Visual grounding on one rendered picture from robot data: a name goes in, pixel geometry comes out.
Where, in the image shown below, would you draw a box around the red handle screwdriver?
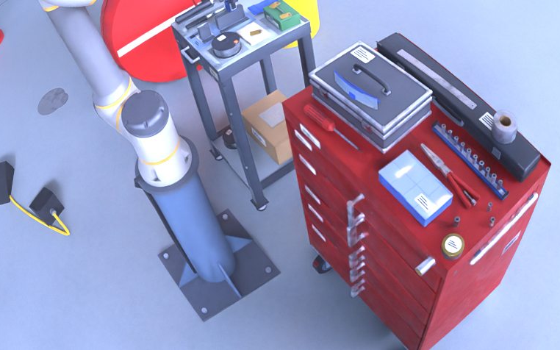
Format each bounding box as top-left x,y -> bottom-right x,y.
303,103 -> 362,152

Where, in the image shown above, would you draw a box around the blue socket rail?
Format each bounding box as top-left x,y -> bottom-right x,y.
431,121 -> 510,201

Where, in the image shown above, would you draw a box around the red service cart body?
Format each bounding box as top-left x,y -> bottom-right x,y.
282,32 -> 552,350

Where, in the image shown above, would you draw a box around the silver cart push handle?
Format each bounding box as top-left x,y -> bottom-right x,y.
469,192 -> 539,266

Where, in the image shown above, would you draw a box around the cardboard box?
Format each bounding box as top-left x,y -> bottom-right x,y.
240,89 -> 295,166

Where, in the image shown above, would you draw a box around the blue flat pad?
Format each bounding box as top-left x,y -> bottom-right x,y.
247,0 -> 284,15

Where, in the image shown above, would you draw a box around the grey metal case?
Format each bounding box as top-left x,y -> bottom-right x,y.
308,40 -> 434,154

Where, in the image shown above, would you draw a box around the long black case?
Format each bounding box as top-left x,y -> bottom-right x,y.
376,32 -> 542,183

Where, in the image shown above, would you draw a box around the silver lock cylinder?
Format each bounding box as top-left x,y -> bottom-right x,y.
414,257 -> 437,277

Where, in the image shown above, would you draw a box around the yellow drum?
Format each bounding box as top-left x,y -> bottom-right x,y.
282,0 -> 320,50

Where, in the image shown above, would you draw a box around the silver lock bar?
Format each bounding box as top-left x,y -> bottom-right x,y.
345,193 -> 370,299

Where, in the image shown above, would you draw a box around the round brass tin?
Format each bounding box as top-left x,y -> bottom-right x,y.
441,233 -> 466,260

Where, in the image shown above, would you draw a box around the grey tape roll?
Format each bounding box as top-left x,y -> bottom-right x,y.
491,110 -> 518,145

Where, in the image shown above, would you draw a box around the red drawer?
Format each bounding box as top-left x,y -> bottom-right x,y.
293,143 -> 437,312
287,115 -> 444,293

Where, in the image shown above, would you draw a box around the red round sign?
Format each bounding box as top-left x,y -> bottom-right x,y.
100,0 -> 204,83

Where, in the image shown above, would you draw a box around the black wheel chock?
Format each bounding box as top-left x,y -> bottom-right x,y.
0,160 -> 15,207
29,187 -> 65,227

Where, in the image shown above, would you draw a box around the green box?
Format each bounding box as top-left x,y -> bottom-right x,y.
263,0 -> 302,31

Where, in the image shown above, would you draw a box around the blue white box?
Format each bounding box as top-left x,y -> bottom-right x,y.
378,149 -> 454,228

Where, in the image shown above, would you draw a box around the black cart caster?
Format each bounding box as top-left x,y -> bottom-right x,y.
312,253 -> 334,275

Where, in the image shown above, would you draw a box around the round black puck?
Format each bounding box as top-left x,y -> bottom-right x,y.
211,31 -> 243,60

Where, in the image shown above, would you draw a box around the black bar tool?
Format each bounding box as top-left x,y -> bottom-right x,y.
174,0 -> 215,25

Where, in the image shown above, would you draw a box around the grey tool-control stand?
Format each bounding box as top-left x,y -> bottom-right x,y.
170,0 -> 317,211

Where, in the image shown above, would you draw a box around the red handle pliers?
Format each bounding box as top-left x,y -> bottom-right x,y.
420,143 -> 481,210

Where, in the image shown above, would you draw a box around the yellow rope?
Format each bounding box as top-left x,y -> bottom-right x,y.
9,194 -> 71,237

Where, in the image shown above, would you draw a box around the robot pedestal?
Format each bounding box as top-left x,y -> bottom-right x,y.
133,135 -> 281,323

